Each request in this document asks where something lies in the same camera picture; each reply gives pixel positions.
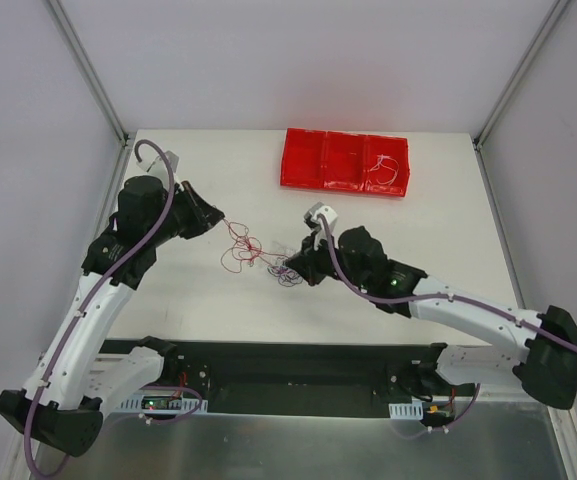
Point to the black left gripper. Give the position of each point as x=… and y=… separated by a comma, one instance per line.
x=196, y=210

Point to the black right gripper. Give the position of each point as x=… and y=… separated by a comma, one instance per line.
x=311, y=260

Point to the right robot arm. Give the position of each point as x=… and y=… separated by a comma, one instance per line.
x=536, y=351

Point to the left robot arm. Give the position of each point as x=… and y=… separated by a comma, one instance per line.
x=60, y=405

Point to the red three-compartment bin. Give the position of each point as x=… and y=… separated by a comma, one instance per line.
x=345, y=162

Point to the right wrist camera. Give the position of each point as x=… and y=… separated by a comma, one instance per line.
x=315, y=218

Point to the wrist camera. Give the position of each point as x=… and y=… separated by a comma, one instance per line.
x=158, y=167
x=315, y=218

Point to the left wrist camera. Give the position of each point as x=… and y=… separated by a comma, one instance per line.
x=158, y=167

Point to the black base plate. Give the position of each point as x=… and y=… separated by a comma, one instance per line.
x=320, y=380

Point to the left aluminium frame post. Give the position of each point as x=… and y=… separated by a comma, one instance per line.
x=88, y=72

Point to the aluminium frame post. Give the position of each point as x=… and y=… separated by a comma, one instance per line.
x=88, y=72
x=539, y=40

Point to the right white cable duct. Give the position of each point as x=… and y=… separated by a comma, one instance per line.
x=413, y=411

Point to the white cable duct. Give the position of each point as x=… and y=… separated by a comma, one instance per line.
x=413, y=411
x=162, y=405

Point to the left white cable duct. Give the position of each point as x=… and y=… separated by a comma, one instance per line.
x=162, y=405

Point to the right aluminium frame post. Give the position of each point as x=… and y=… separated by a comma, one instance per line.
x=539, y=40

